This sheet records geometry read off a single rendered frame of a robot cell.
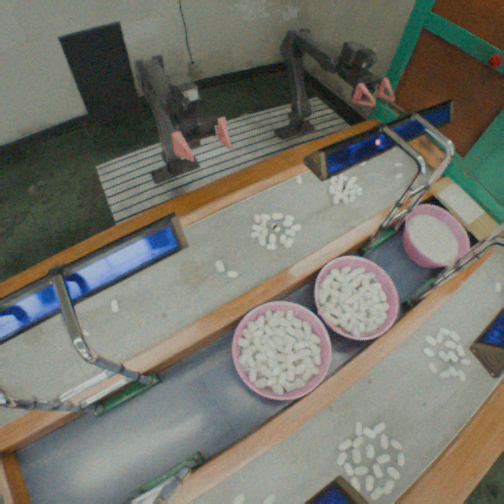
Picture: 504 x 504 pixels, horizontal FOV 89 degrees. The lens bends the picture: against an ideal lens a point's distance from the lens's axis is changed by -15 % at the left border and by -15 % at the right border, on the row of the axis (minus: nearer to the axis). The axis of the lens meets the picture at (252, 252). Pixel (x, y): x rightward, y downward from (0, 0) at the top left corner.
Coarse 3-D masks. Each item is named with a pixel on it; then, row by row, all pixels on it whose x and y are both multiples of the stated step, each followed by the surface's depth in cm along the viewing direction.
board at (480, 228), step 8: (440, 184) 112; (448, 184) 112; (456, 184) 113; (432, 192) 110; (440, 200) 108; (448, 208) 106; (456, 216) 105; (480, 216) 105; (488, 216) 105; (464, 224) 103; (472, 224) 102; (480, 224) 103; (488, 224) 103; (496, 224) 104; (472, 232) 101; (480, 232) 101; (488, 232) 101; (480, 240) 100
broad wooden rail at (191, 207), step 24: (312, 144) 118; (264, 168) 109; (288, 168) 110; (192, 192) 102; (216, 192) 102; (240, 192) 103; (144, 216) 95; (192, 216) 98; (96, 240) 90; (48, 264) 85; (0, 288) 79
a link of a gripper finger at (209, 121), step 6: (198, 120) 69; (204, 120) 69; (210, 120) 70; (216, 120) 70; (222, 120) 70; (198, 126) 69; (204, 126) 70; (210, 126) 71; (222, 126) 70; (222, 132) 73; (222, 138) 74; (228, 138) 70; (228, 144) 70
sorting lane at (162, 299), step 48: (288, 192) 108; (384, 192) 111; (192, 240) 95; (240, 240) 96; (144, 288) 86; (192, 288) 87; (240, 288) 88; (48, 336) 76; (96, 336) 78; (144, 336) 79; (48, 384) 70
